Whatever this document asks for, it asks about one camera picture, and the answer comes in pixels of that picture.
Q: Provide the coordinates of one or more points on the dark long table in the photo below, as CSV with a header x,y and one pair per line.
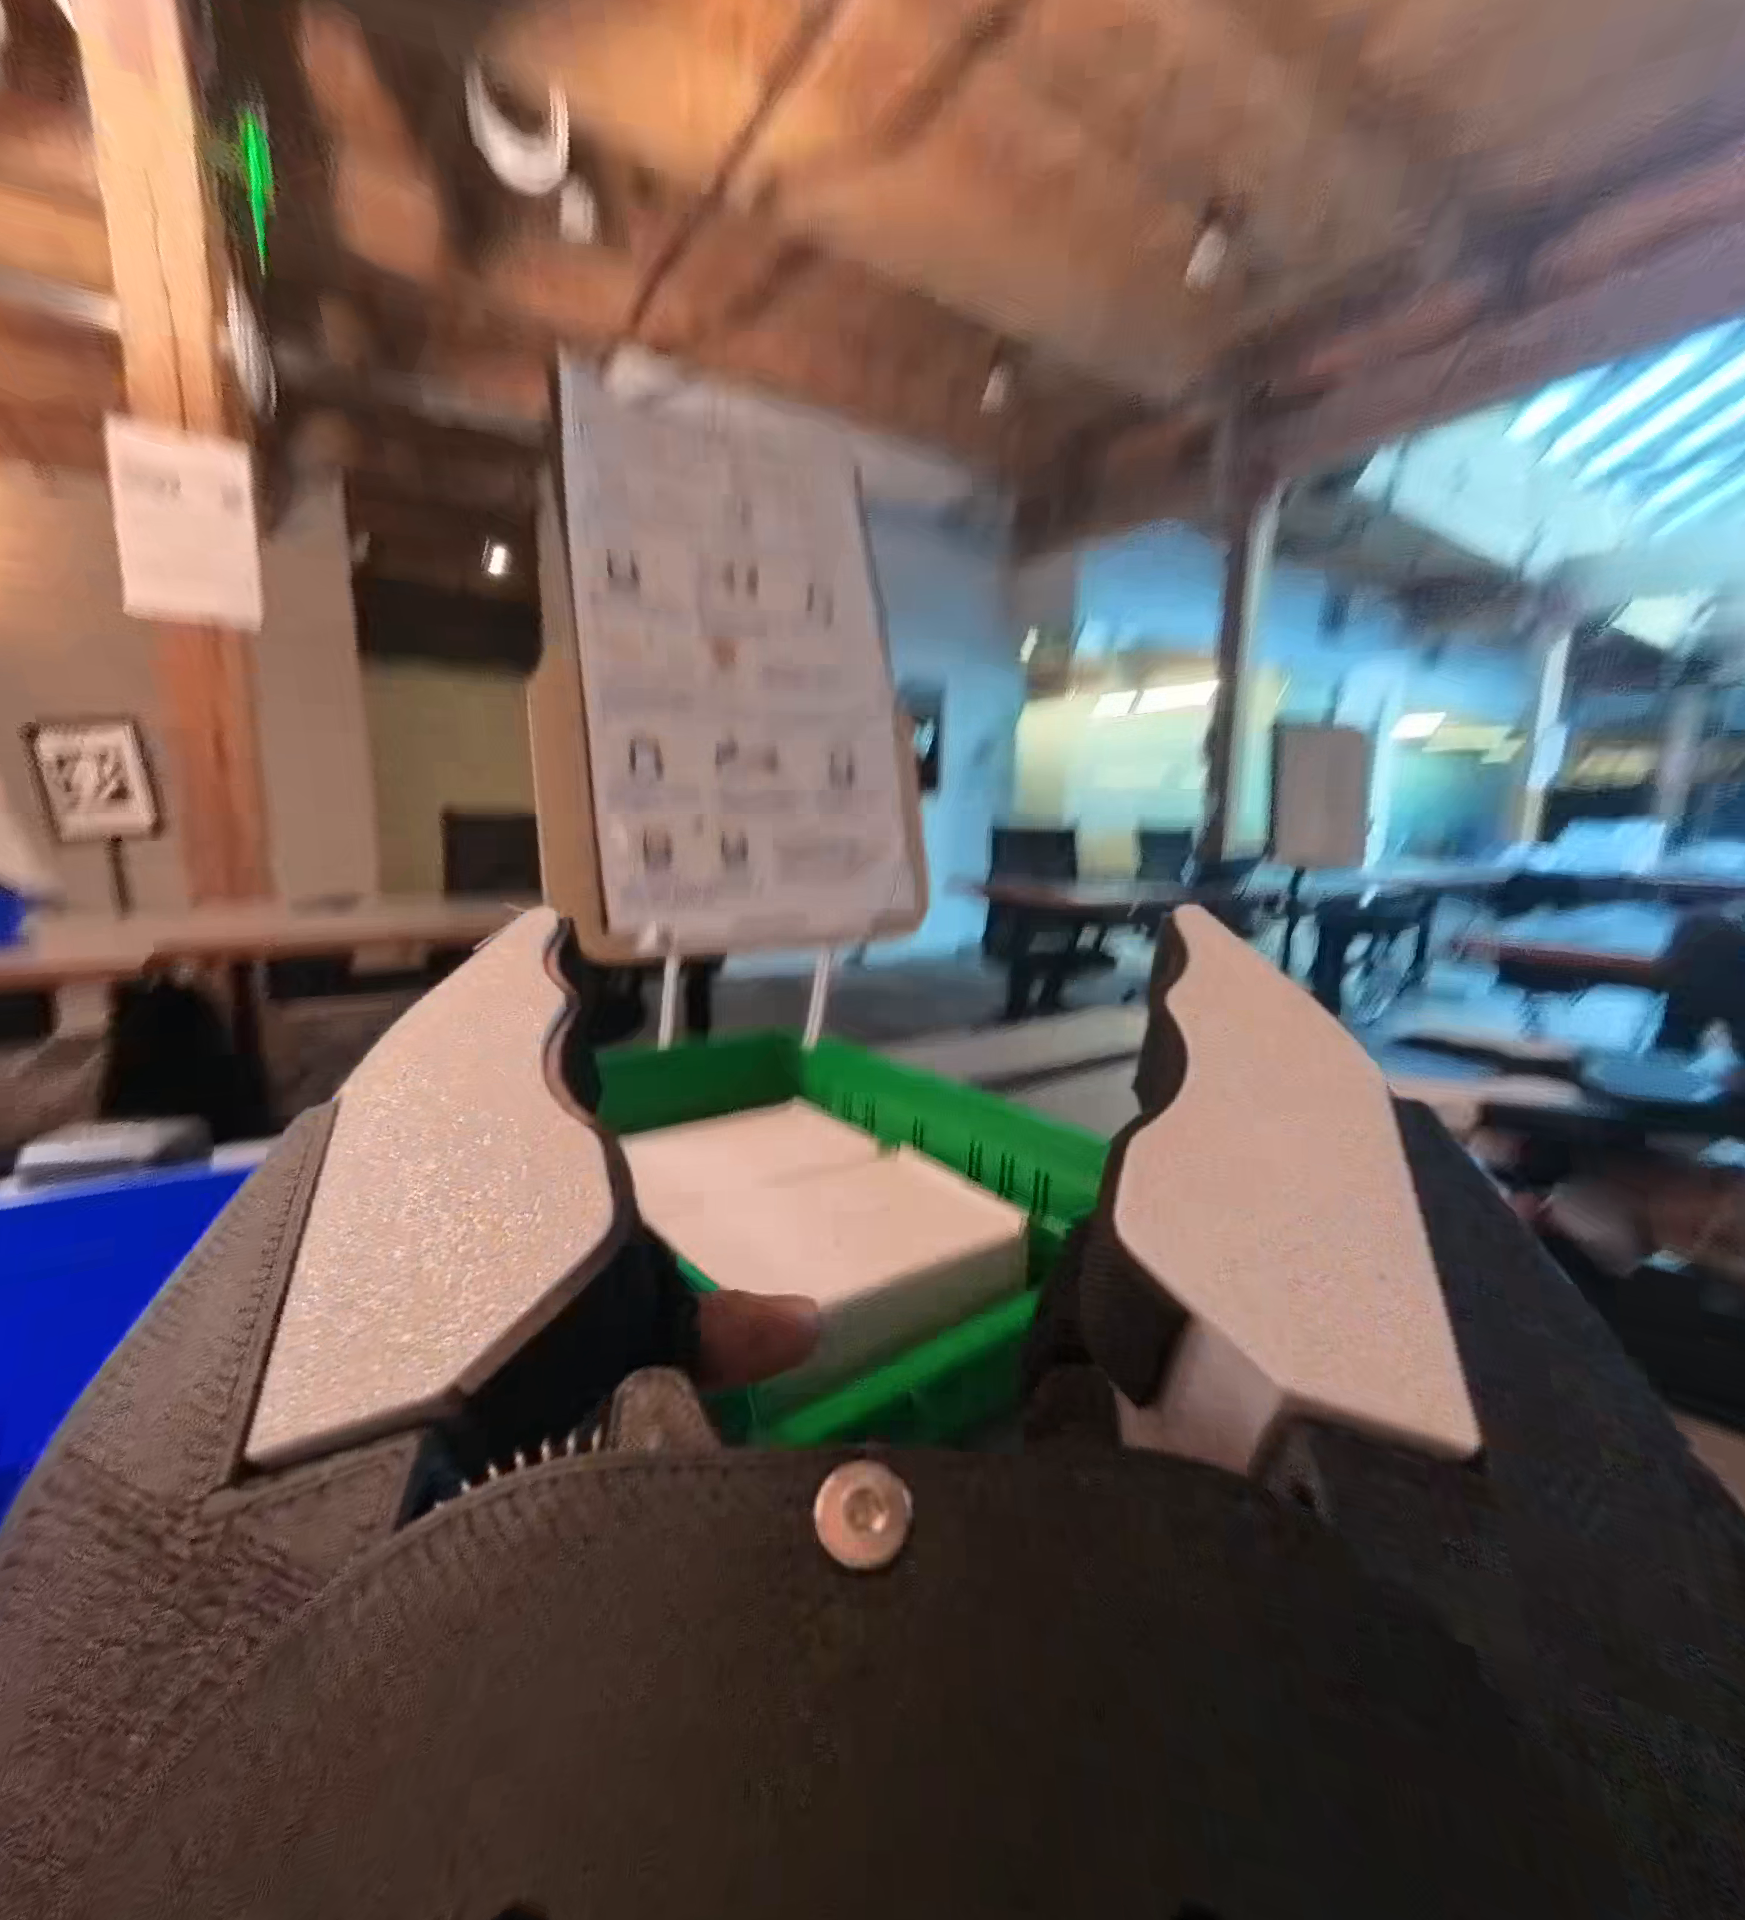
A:
x,y
1186,902

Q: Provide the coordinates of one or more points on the white cardboard mailer box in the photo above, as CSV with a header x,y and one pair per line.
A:
x,y
753,1140
874,1231

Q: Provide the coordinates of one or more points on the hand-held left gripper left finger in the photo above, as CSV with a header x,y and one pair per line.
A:
x,y
436,1201

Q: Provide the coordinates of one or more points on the white paper sign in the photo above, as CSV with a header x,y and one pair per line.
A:
x,y
186,517

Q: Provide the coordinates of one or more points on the green plastic bin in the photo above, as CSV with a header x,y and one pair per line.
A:
x,y
961,1124

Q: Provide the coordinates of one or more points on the cardboard instruction board on legs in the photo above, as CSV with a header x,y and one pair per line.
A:
x,y
737,645

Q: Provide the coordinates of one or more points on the framed black white code sign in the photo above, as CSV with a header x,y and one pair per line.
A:
x,y
93,781

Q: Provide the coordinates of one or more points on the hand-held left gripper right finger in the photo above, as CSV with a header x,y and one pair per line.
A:
x,y
1293,1201

